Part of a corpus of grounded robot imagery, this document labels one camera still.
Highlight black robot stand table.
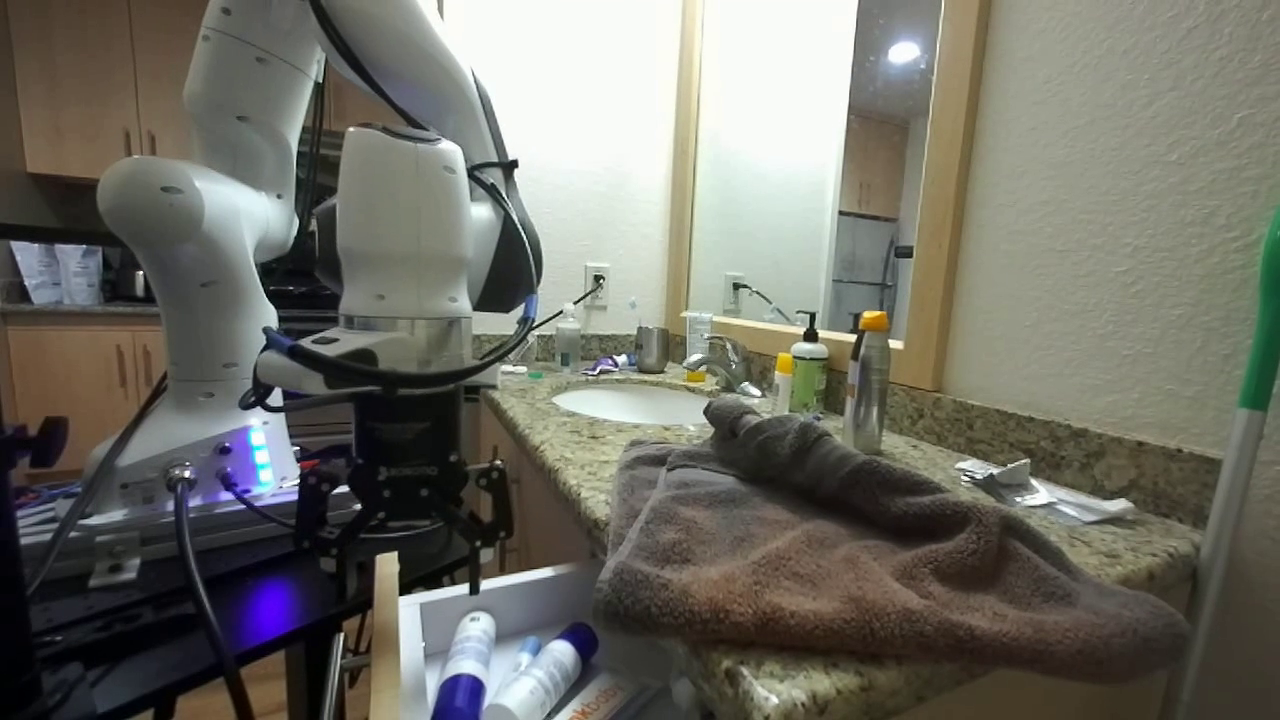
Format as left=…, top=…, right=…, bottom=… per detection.
left=0, top=508, right=490, bottom=720

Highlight thick black base cable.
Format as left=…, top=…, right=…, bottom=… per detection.
left=165, top=465, right=260, bottom=720

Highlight green and white mop handle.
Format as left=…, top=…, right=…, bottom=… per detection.
left=1167, top=210, right=1280, bottom=720

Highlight white oval sink basin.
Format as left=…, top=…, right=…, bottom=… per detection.
left=547, top=376, right=719, bottom=434

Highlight brown terry towel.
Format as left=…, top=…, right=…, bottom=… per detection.
left=591, top=394, right=1197, bottom=689

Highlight crumpled white paper wrappers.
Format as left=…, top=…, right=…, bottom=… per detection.
left=950, top=452, right=1144, bottom=528

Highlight white paper on kitchen counter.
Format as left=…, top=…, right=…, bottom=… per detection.
left=9, top=237, right=107, bottom=314

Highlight wooden kitchen base cabinet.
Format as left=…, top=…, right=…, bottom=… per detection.
left=0, top=308, right=173, bottom=471

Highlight wood-framed wall mirror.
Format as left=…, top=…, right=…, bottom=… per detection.
left=665, top=0, right=1000, bottom=395

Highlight wooden vanity cabinet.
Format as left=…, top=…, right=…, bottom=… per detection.
left=454, top=394, right=608, bottom=581

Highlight white drawer with wood front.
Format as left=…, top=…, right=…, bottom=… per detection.
left=365, top=550, right=712, bottom=720

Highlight white tube with dark-blue cap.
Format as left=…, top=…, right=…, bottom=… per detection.
left=429, top=607, right=501, bottom=720
left=478, top=622, right=605, bottom=720

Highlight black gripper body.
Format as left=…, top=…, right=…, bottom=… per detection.
left=344, top=388, right=475, bottom=532

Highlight grey slanted cable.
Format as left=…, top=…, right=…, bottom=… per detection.
left=20, top=364, right=177, bottom=593

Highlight wooden kitchen wall cabinets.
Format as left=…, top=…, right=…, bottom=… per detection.
left=2, top=0, right=439, bottom=186

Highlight grey metal cup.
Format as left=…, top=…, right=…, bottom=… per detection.
left=631, top=319, right=673, bottom=380

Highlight black clamp knob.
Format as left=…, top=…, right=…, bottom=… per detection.
left=0, top=412, right=73, bottom=471

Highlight white wall outlet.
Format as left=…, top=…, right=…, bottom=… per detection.
left=578, top=256, right=616, bottom=315

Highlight silver bar drawer handle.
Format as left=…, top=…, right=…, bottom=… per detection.
left=318, top=630, right=354, bottom=720

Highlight orange and white tube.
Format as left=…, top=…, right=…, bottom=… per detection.
left=547, top=669, right=646, bottom=720

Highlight thin black cable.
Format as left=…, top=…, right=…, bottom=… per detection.
left=217, top=465, right=351, bottom=544

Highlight small yellow bottle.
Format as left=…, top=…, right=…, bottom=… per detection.
left=768, top=348, right=801, bottom=422

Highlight spray bottle with orange cap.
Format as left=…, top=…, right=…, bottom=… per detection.
left=845, top=308, right=896, bottom=461

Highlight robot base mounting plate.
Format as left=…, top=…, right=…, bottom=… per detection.
left=14, top=469, right=373, bottom=581

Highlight pump soap bottle green label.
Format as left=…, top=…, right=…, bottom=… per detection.
left=786, top=308, right=836, bottom=422

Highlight chrome faucet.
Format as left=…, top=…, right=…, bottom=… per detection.
left=685, top=334, right=768, bottom=405

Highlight black power cable from outlet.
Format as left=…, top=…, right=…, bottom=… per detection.
left=469, top=281, right=605, bottom=394

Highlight stainless steel oven range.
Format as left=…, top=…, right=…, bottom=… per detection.
left=254, top=223, right=347, bottom=334

